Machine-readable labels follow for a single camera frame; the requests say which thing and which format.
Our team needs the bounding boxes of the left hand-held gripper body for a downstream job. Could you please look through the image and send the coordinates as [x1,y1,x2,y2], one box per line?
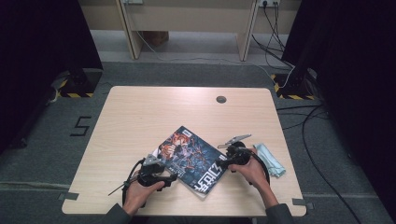
[136,154,168,188]

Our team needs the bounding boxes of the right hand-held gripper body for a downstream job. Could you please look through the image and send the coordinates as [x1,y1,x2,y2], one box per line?
[217,133,253,168]

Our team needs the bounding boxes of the illustrated magazine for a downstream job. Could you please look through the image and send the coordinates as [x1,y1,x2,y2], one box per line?
[151,125,229,199]

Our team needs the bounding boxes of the light blue cloth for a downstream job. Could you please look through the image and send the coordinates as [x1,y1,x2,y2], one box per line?
[252,142,287,178]

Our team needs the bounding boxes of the person's right hand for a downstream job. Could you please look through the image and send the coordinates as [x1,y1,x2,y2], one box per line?
[228,147,271,191]

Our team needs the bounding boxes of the person's left hand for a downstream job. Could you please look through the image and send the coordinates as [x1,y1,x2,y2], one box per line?
[122,178,166,217]

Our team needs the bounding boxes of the grey tape strip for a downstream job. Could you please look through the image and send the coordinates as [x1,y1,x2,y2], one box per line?
[291,198,315,210]
[57,191,80,202]

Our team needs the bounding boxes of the stand base with hazard tape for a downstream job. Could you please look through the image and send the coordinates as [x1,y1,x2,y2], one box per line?
[56,69,104,99]
[269,69,318,102]

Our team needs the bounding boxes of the brown cardboard box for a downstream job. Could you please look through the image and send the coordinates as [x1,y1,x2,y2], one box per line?
[141,30,170,48]

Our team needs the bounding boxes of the black curtain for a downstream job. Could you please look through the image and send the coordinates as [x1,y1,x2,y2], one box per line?
[281,0,396,217]
[0,0,105,156]

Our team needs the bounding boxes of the beige wooden desk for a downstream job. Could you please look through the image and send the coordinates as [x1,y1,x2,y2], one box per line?
[78,0,302,62]

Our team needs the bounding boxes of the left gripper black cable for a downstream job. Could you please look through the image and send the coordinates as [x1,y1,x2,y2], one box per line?
[121,158,148,208]

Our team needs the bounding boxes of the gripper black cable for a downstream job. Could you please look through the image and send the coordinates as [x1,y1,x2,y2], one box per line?
[245,147,272,187]
[121,158,148,208]

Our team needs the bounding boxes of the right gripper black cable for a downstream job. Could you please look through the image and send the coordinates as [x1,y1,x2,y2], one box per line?
[245,147,272,187]

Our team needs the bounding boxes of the black cable tie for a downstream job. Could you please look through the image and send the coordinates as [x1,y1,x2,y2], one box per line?
[107,179,134,197]

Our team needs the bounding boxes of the black floor cables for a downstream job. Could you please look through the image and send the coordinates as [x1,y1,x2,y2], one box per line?
[276,104,362,224]

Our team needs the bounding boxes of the white floor cable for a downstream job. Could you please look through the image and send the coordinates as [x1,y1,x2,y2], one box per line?
[135,30,296,89]

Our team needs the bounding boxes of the black plugged-in cables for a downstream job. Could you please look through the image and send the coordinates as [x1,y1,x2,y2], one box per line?
[250,1,295,70]

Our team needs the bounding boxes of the white wall power socket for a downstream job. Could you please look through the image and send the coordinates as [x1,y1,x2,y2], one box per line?
[258,0,281,8]

